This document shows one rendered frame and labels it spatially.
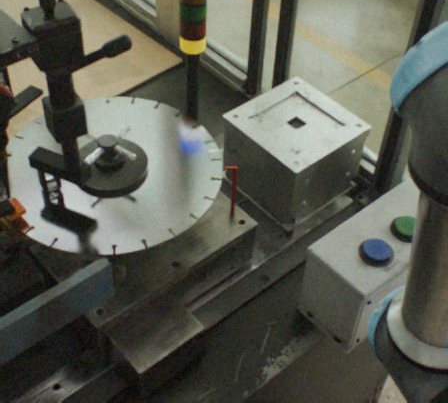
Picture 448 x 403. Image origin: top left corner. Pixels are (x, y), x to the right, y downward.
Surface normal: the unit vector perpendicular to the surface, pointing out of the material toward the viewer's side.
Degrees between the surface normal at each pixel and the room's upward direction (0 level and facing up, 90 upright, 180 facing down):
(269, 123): 0
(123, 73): 0
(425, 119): 93
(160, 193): 0
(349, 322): 90
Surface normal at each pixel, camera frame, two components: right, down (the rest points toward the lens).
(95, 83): 0.04, -0.70
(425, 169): -0.88, 0.41
